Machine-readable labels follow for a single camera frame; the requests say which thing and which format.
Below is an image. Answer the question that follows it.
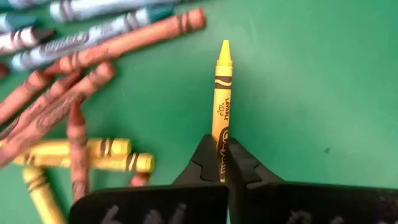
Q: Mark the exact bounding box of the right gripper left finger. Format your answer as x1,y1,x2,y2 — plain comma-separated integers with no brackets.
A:
68,134,229,224

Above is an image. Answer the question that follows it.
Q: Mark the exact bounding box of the grey crayon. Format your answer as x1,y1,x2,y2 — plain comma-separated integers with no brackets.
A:
0,26,56,56

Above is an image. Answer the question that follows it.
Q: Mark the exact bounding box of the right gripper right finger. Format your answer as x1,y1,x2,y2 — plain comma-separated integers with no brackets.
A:
226,136,398,224

